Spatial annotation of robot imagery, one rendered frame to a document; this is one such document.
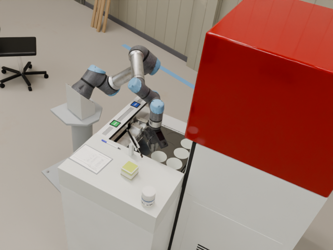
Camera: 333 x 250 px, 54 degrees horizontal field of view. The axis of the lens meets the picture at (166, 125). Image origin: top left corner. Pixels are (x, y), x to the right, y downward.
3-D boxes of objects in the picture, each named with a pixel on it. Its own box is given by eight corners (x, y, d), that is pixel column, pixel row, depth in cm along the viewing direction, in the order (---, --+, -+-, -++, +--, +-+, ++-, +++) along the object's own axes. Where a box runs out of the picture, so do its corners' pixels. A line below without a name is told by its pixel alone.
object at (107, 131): (148, 112, 254) (150, 97, 245) (107, 155, 214) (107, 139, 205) (138, 108, 257) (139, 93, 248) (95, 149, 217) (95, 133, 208)
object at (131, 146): (139, 155, 197) (140, 138, 189) (136, 158, 194) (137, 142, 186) (130, 151, 199) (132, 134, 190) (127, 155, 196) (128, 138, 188)
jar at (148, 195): (156, 200, 173) (158, 189, 167) (149, 210, 168) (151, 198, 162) (144, 195, 175) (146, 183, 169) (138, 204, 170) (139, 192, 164)
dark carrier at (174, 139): (200, 142, 223) (200, 142, 223) (179, 174, 198) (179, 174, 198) (155, 123, 233) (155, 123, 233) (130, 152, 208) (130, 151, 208)
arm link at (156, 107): (163, 97, 183) (166, 106, 177) (161, 113, 190) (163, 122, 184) (149, 97, 181) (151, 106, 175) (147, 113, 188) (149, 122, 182)
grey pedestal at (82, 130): (41, 172, 301) (28, 99, 249) (82, 151, 328) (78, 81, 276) (73, 207, 276) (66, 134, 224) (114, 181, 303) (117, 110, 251)
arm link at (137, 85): (135, 34, 209) (139, 80, 174) (147, 45, 215) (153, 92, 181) (122, 45, 214) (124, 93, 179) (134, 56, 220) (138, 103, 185)
